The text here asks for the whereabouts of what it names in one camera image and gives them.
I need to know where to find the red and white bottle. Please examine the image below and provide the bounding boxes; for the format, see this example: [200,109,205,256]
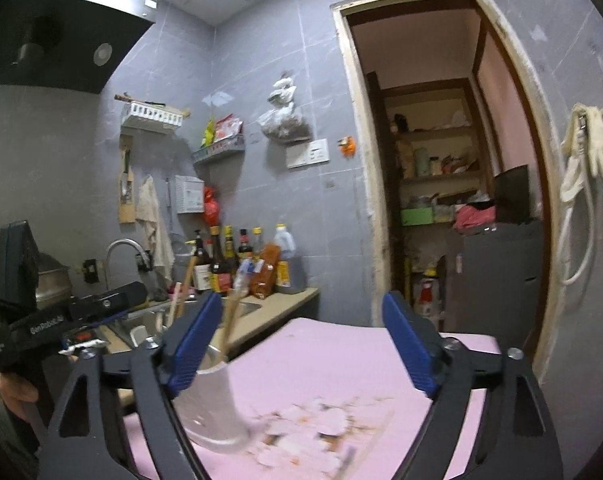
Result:
[413,269,443,319]

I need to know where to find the hanging beige towel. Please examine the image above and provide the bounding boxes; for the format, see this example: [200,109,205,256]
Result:
[136,175,175,282]

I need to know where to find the white wall socket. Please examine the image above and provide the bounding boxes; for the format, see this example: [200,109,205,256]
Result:
[286,138,331,169]

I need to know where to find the hanging clear plastic bag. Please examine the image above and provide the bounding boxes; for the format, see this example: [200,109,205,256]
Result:
[257,76,313,145]

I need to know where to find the white oil jug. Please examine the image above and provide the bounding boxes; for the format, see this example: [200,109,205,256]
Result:
[273,223,307,295]

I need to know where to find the wooden chopstick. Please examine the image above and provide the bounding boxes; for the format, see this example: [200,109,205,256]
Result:
[220,280,248,363]
[168,255,198,326]

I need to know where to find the steel cooking pot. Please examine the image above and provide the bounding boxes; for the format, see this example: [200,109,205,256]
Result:
[0,251,73,312]

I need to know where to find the stainless steel sink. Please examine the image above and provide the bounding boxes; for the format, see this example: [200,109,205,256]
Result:
[105,299,263,357]

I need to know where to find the dark pump bottle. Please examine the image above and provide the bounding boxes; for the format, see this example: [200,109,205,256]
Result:
[192,230,213,294]

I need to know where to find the red snack packet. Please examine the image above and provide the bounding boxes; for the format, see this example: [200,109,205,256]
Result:
[214,115,244,142]

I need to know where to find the metal faucet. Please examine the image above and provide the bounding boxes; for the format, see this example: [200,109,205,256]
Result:
[104,238,155,292]

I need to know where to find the white wall box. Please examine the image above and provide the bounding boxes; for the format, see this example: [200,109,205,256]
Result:
[174,175,206,215]

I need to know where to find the white plastic utensil holder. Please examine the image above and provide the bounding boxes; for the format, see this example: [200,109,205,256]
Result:
[172,340,268,455]

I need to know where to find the white and blue packet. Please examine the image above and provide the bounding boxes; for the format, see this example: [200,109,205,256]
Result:
[236,259,260,292]

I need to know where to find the black monitor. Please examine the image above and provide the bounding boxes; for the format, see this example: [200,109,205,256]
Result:
[493,164,530,224]

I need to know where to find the cream rubber gloves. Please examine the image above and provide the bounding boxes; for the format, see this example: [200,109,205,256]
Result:
[583,104,603,181]

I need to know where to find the wooden knife board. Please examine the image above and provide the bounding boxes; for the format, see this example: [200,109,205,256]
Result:
[118,135,137,224]

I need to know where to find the white wall basket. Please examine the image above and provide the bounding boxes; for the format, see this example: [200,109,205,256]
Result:
[115,93,190,136]

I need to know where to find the wooden door frame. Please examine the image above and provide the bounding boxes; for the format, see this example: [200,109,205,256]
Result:
[330,0,568,377]

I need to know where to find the dark soy sauce bottle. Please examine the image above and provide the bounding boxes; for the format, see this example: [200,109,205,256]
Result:
[210,226,235,295]

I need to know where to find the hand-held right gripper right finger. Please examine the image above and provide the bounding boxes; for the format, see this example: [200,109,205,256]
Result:
[382,291,565,480]

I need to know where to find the red plastic bag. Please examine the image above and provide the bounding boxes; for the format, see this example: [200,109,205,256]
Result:
[204,186,222,227]

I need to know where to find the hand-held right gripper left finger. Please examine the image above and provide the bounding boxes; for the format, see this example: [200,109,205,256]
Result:
[35,291,225,480]

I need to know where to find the orange spice bag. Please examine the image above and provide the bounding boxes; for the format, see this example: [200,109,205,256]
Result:
[250,243,282,300]

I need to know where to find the wooden pantry shelf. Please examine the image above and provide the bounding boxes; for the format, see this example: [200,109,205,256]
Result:
[365,72,498,322]

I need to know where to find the pink cloth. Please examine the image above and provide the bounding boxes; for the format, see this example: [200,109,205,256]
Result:
[453,203,497,231]

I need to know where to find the dark red-capped sauce bottle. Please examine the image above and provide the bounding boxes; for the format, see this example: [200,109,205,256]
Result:
[237,229,255,267]

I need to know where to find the black range hood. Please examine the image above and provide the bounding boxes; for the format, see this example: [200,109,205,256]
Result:
[0,0,157,95]

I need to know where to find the grey wall shelf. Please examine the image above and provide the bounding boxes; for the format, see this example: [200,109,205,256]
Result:
[192,135,246,164]

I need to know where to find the person's left hand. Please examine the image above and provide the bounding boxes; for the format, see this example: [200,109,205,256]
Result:
[0,372,40,414]

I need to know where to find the green box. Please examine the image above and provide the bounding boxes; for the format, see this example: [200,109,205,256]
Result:
[400,207,435,226]

